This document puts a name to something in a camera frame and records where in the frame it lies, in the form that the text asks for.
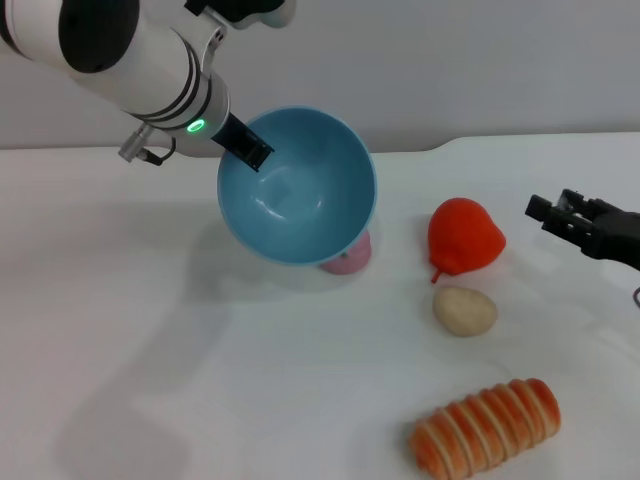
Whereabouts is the orange pear toy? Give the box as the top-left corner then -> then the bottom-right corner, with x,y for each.
427,197 -> 507,284

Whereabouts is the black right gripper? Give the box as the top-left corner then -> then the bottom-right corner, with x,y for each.
524,188 -> 640,274

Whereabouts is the pink peach bun toy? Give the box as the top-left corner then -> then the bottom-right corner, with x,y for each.
316,230 -> 373,277

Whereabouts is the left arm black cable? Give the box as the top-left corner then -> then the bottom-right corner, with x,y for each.
117,126 -> 177,167

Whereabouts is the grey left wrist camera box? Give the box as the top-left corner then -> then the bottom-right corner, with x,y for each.
184,0 -> 300,30

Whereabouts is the blue plastic bowl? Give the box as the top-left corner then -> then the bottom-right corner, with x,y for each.
215,105 -> 380,267

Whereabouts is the striped orange bread roll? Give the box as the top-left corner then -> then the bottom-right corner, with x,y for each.
408,377 -> 563,477

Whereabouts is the beige egg yolk pastry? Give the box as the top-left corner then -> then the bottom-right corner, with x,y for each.
431,285 -> 499,338

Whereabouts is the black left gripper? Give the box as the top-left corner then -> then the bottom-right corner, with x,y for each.
209,112 -> 277,174

